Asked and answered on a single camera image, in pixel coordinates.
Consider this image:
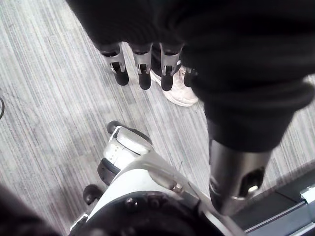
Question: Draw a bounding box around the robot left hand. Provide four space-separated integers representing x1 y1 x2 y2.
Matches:
65 0 315 216

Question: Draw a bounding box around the black shelf base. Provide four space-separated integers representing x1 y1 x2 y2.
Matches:
232 167 315 236

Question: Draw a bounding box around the person's white shoe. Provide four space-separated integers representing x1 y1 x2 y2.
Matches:
150 60 199 108

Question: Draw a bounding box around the dark robot torso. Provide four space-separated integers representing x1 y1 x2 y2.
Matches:
0 183 62 236

